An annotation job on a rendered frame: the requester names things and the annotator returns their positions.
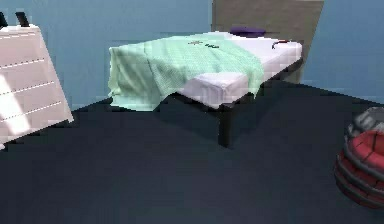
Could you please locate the mint green blanket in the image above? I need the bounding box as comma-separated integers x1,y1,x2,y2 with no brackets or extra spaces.
108,33,265,112

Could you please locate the purple pillow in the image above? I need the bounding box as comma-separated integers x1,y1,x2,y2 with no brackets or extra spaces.
229,26,267,38

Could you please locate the white chest of drawers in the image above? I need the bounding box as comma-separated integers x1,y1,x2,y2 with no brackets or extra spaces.
0,24,75,150

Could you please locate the white bed with dark frame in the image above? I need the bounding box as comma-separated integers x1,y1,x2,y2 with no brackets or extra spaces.
109,0,325,148

